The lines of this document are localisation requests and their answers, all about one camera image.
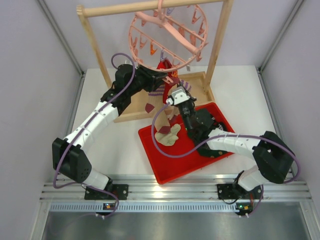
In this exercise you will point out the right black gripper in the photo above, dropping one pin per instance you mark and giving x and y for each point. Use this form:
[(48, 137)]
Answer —
[(192, 99)]

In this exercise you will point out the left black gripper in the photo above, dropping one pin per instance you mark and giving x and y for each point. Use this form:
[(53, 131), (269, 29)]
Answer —
[(153, 78)]

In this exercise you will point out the beige purple striped sock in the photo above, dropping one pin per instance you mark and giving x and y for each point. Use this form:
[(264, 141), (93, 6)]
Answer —
[(153, 105)]

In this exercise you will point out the pink round clip hanger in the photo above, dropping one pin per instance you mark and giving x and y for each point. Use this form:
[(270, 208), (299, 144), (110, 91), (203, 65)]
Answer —
[(181, 32)]

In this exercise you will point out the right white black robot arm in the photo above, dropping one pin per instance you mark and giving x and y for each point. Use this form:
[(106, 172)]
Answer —
[(273, 158)]

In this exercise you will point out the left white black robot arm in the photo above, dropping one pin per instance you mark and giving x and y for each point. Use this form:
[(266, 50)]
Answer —
[(69, 154)]

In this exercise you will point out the purple clip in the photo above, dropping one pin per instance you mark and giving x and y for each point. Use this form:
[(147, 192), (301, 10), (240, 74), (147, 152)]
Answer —
[(162, 56)]

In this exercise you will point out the wooden hanger rack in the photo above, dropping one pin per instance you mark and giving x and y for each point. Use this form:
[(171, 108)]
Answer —
[(200, 81)]

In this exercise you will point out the cream yellow sock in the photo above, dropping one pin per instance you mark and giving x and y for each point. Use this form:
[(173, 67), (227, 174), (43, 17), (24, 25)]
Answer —
[(170, 138)]

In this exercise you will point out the black white striped sock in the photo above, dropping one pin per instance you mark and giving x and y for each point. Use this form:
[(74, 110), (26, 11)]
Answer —
[(218, 124)]

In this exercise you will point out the dark green sock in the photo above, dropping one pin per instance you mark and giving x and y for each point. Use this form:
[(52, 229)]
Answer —
[(215, 154)]

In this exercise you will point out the red plastic tray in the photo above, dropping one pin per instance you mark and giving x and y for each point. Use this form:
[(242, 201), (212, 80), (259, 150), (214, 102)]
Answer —
[(167, 169)]

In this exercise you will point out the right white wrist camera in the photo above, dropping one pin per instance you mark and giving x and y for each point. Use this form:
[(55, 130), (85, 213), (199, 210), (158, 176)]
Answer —
[(178, 96)]

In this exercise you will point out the aluminium mounting rail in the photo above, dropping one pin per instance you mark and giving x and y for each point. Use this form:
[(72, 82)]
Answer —
[(206, 193)]

